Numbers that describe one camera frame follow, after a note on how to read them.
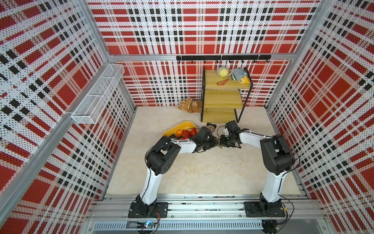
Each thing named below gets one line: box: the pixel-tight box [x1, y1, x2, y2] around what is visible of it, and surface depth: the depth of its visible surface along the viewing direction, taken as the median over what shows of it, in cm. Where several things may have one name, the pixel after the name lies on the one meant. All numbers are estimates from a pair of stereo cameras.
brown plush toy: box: [177, 96, 203, 114], surface depth 113 cm
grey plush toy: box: [231, 67, 247, 82], surface depth 87 cm
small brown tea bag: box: [205, 122, 217, 133], surface depth 110 cm
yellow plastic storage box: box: [162, 120, 200, 137], surface depth 106 cm
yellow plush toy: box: [219, 68, 229, 78], surface depth 90 cm
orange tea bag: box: [175, 129, 183, 138], surface depth 104 cm
